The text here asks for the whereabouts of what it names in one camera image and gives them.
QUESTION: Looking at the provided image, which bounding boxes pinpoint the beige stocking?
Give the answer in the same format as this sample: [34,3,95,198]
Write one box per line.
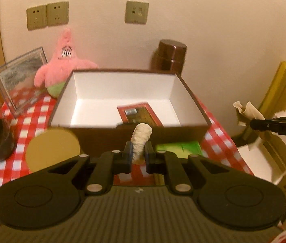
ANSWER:
[233,101,265,127]

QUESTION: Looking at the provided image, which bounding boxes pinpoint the green tissue box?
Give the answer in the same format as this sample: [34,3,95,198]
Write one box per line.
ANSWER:
[155,141,202,159]

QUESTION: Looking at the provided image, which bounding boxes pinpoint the double wall socket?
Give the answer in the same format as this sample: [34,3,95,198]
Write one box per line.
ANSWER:
[26,1,69,31]

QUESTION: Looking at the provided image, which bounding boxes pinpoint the pink starfish plush toy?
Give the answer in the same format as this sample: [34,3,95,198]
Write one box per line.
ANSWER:
[34,28,98,98]

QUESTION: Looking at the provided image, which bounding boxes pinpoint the brown cardboard box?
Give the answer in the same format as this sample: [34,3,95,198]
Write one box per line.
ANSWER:
[48,69,211,157]

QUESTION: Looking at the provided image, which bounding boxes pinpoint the red white checkered tablecloth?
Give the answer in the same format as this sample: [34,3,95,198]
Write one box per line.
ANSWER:
[0,95,252,186]

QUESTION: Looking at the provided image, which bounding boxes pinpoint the framed picture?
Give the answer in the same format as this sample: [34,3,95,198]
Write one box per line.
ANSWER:
[0,47,47,117]

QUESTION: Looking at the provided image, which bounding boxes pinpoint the cashew jar gold lid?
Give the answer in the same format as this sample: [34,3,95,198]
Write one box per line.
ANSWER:
[25,128,81,173]

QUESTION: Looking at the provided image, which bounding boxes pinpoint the brown metal thermos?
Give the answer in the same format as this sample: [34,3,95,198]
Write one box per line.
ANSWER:
[152,39,187,75]

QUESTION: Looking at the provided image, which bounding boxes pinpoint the white side table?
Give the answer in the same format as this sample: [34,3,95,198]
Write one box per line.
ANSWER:
[236,60,286,203]

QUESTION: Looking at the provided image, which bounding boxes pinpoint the red black snack packet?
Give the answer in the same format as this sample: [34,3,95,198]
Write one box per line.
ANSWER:
[117,102,163,127]

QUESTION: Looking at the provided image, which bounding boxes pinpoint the single wall socket plate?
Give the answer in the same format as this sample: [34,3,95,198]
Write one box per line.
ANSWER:
[124,1,149,25]

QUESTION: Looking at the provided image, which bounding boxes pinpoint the white sock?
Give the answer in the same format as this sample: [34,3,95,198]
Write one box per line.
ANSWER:
[131,123,152,164]

